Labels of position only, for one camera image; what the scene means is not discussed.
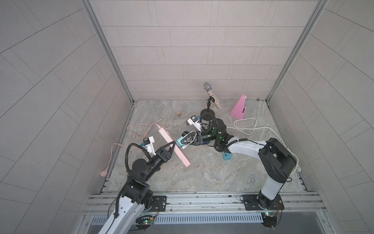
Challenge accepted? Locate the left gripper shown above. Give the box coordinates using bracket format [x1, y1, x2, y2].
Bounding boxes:
[141, 143, 175, 183]

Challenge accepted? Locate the pink power strip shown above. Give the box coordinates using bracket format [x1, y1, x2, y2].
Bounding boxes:
[156, 124, 191, 167]

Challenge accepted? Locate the white vented cable duct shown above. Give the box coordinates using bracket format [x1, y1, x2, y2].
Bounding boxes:
[90, 213, 264, 225]

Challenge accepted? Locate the pink metronome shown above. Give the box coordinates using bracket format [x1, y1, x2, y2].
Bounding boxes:
[230, 94, 246, 120]

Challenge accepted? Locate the pink power strip cord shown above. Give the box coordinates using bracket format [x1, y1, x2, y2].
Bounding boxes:
[100, 118, 169, 178]

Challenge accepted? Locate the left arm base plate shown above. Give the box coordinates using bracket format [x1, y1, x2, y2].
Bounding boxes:
[144, 196, 167, 212]

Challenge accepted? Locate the aluminium mounting rail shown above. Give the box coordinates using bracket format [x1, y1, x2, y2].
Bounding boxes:
[83, 192, 327, 215]

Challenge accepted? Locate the glitter microphone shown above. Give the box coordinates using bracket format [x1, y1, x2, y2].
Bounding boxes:
[203, 82, 223, 110]

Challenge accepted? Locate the teal USB charger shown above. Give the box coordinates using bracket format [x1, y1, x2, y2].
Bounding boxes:
[176, 136, 187, 149]

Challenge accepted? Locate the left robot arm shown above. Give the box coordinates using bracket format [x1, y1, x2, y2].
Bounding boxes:
[99, 141, 177, 234]

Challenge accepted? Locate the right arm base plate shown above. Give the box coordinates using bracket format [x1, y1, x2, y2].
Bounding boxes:
[240, 192, 284, 211]

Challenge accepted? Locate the left circuit board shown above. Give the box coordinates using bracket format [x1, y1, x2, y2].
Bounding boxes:
[135, 215, 155, 230]

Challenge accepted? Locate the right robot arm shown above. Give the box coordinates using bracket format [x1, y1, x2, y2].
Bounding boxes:
[177, 116, 299, 210]

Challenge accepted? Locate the circuit board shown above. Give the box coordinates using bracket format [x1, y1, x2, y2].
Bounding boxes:
[261, 212, 282, 229]
[135, 215, 155, 230]

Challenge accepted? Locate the right circuit board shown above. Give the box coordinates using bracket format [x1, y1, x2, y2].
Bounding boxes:
[261, 212, 282, 229]

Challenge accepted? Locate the black microphone stand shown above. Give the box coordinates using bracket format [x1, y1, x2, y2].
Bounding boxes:
[200, 97, 215, 121]

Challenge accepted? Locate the white power strip cord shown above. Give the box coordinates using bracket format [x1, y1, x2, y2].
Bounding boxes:
[226, 117, 302, 177]

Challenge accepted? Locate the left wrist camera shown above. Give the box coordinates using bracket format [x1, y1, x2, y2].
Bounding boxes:
[141, 136, 156, 156]

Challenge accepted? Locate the teal power strip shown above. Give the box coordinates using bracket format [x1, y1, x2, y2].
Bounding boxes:
[222, 152, 232, 160]

